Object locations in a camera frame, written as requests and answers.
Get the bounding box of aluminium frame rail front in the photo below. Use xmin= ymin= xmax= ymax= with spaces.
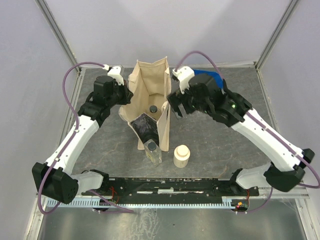
xmin=34 ymin=177 xmax=311 ymax=198

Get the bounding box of blue cloth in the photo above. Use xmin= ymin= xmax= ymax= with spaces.
xmin=193 ymin=69 xmax=223 ymax=89

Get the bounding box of clear bottle grey cap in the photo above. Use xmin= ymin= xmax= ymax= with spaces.
xmin=144 ymin=139 xmax=162 ymax=167

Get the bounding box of aluminium frame post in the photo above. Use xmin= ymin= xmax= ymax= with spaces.
xmin=254 ymin=0 xmax=301 ymax=71
xmin=35 ymin=0 xmax=78 ymax=65

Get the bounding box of white slotted cable duct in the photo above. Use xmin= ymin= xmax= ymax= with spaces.
xmin=59 ymin=196 xmax=235 ymax=209

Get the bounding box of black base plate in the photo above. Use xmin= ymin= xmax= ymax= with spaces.
xmin=96 ymin=177 xmax=259 ymax=204

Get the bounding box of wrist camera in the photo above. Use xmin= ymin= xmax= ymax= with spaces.
xmin=172 ymin=66 xmax=195 ymax=94
xmin=102 ymin=64 xmax=125 ymax=86

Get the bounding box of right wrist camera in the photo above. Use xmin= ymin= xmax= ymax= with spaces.
xmin=172 ymin=66 xmax=195 ymax=94

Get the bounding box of right aluminium frame post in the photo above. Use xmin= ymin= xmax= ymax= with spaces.
xmin=254 ymin=0 xmax=301 ymax=71

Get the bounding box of cream round jar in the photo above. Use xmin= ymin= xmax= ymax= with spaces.
xmin=173 ymin=144 xmax=191 ymax=168

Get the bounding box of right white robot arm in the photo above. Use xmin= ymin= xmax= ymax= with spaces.
xmin=167 ymin=71 xmax=315 ymax=196

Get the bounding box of cream canvas tote bag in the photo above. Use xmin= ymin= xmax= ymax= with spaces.
xmin=118 ymin=57 xmax=172 ymax=152

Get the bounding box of clear square bottle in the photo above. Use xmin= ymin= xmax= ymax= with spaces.
xmin=146 ymin=105 xmax=162 ymax=121

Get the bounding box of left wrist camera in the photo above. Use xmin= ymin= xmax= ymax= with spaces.
xmin=102 ymin=64 xmax=125 ymax=86

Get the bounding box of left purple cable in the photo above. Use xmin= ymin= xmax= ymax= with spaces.
xmin=37 ymin=61 xmax=136 ymax=215

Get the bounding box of left aluminium frame post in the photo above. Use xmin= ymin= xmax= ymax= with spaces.
xmin=35 ymin=0 xmax=78 ymax=65

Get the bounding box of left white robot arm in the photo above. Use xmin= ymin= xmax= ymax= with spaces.
xmin=32 ymin=73 xmax=133 ymax=204

